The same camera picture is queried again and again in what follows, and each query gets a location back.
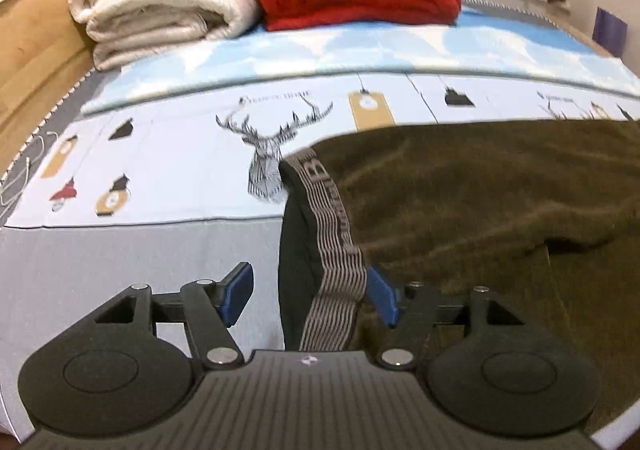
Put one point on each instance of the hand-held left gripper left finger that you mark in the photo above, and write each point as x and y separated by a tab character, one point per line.
239	292

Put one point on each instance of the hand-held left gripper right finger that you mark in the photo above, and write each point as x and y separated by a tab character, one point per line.
382	297

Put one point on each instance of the deer print bedsheet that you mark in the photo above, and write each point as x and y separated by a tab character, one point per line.
175	169

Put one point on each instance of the blue cloud print quilt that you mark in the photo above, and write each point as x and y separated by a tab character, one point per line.
300	54

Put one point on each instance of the cream folded blanket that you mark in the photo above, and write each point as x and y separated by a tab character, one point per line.
165	4

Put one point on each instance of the purple flat object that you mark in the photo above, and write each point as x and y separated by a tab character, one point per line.
610	32

